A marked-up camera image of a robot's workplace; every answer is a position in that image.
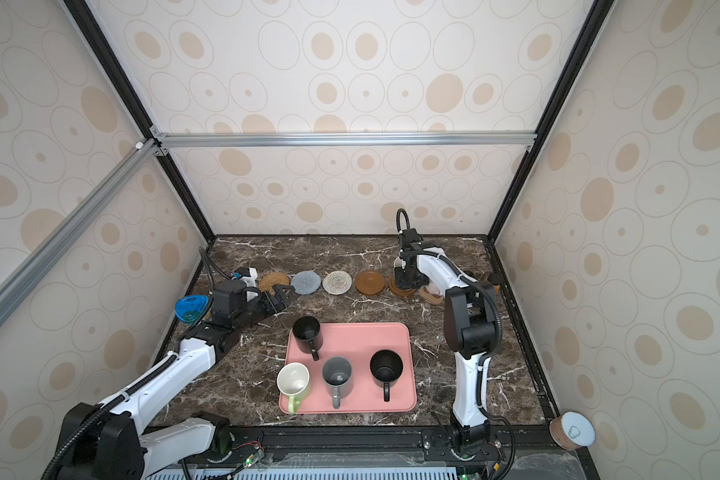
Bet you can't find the round brown wooden coaster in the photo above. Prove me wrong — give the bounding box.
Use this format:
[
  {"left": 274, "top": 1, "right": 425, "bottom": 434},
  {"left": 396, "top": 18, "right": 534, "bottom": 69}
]
[{"left": 388, "top": 275, "right": 417, "bottom": 298}]

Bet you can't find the woven rattan coaster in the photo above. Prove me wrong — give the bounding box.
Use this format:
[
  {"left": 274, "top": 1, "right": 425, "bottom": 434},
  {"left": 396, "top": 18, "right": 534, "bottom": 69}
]
[{"left": 258, "top": 272, "right": 290, "bottom": 294}]

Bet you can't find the light blue woven coaster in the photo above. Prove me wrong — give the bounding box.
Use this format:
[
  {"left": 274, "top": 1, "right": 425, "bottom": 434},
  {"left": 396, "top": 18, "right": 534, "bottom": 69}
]
[{"left": 291, "top": 270, "right": 322, "bottom": 295}]

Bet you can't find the pink white mug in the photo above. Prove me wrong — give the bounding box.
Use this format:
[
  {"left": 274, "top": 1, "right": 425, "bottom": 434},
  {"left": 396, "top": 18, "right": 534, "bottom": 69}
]
[{"left": 419, "top": 286, "right": 444, "bottom": 297}]

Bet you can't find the multicolour stitched white coaster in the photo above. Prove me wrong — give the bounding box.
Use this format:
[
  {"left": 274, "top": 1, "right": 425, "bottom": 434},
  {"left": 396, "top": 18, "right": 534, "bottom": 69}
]
[{"left": 322, "top": 270, "right": 353, "bottom": 295}]

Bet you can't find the brown paw shaped coaster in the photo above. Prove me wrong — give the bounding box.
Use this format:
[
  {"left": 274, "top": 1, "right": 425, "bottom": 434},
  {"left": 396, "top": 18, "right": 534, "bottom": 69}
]
[{"left": 418, "top": 289, "right": 444, "bottom": 305}]

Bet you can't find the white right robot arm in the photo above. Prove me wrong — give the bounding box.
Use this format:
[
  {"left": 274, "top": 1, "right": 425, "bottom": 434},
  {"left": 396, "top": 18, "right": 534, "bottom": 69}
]
[{"left": 394, "top": 227, "right": 503, "bottom": 458}]

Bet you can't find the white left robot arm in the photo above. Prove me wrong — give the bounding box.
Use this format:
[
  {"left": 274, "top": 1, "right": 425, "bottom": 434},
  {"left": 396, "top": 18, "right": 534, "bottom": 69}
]
[{"left": 42, "top": 277, "right": 296, "bottom": 479}]

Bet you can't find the blue lidded white cup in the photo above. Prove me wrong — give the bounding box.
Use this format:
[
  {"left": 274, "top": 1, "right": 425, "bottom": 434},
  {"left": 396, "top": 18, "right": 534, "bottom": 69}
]
[{"left": 174, "top": 295, "right": 210, "bottom": 324}]

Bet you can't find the black mug back left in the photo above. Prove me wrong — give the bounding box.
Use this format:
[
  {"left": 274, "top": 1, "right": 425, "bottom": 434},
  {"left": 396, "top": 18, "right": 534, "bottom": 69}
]
[{"left": 292, "top": 316, "right": 323, "bottom": 362}]

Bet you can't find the black mug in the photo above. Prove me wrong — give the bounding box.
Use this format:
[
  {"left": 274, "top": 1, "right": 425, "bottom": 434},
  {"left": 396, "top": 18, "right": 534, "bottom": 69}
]
[
  {"left": 369, "top": 349, "right": 404, "bottom": 402},
  {"left": 292, "top": 316, "right": 323, "bottom": 362}
]

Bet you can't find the green white mug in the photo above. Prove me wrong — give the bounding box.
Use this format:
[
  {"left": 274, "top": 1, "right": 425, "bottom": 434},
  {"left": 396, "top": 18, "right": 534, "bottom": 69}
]
[{"left": 276, "top": 362, "right": 311, "bottom": 414}]

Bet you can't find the pink tray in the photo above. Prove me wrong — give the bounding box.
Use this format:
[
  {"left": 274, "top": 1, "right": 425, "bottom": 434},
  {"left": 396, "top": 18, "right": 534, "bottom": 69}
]
[{"left": 279, "top": 322, "right": 417, "bottom": 414}]

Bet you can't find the black mug front right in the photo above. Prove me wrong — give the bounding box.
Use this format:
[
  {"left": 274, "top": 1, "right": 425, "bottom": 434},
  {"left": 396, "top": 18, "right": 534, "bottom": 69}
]
[{"left": 369, "top": 349, "right": 404, "bottom": 402}]

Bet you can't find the grey mug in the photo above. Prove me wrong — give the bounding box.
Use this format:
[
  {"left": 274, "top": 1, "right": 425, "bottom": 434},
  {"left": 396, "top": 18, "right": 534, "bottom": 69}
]
[{"left": 322, "top": 356, "right": 353, "bottom": 410}]

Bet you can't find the aluminium back crossbar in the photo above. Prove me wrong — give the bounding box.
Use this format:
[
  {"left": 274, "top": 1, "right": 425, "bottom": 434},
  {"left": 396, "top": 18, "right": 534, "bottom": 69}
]
[{"left": 156, "top": 130, "right": 537, "bottom": 149}]

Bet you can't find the brown can white lid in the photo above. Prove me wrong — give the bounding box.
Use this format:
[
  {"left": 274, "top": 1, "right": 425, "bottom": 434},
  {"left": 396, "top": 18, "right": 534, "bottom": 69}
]
[{"left": 549, "top": 412, "right": 596, "bottom": 451}]

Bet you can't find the aluminium left side bar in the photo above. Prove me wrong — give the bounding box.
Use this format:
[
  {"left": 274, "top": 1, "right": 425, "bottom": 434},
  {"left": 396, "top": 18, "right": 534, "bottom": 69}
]
[{"left": 0, "top": 139, "right": 158, "bottom": 328}]

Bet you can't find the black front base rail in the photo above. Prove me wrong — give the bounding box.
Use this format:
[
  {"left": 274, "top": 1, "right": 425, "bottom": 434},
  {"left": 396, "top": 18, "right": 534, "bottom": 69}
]
[{"left": 157, "top": 425, "right": 599, "bottom": 479}]

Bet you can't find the black corner frame post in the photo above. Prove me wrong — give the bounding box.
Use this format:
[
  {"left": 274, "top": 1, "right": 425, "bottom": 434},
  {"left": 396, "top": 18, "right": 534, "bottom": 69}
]
[{"left": 62, "top": 0, "right": 216, "bottom": 245}]

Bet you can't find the black right corner post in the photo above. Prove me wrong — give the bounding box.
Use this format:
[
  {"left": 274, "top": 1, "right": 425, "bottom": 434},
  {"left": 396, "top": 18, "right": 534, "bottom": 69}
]
[{"left": 487, "top": 0, "right": 614, "bottom": 245}]

